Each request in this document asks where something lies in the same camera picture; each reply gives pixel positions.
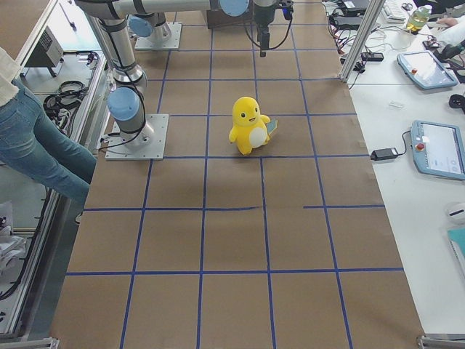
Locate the aluminium frame post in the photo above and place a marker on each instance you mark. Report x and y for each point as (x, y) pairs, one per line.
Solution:
(366, 26)

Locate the person in jeans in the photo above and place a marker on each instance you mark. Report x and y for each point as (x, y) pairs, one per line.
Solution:
(32, 145)

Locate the teach pendant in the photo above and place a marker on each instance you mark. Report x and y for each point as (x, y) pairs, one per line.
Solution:
(425, 70)
(438, 149)

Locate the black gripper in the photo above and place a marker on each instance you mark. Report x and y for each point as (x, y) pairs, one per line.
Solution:
(262, 17)

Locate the yellow drink bottle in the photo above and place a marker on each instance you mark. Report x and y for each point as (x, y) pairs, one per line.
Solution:
(418, 19)

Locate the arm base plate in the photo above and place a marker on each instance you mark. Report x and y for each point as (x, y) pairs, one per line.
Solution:
(148, 144)
(143, 44)

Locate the near teach pendant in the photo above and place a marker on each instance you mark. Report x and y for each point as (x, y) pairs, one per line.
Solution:
(438, 149)

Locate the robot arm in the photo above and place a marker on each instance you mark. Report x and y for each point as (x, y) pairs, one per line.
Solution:
(152, 26)
(109, 21)

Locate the yellow plush toy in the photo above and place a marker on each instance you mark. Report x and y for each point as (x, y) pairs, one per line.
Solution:
(250, 128)

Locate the far teach pendant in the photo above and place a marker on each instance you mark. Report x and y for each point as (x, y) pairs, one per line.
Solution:
(425, 70)

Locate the black power brick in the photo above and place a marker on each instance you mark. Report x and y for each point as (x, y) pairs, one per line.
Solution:
(383, 154)

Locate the grey control box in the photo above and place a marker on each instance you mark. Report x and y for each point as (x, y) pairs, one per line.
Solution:
(47, 53)

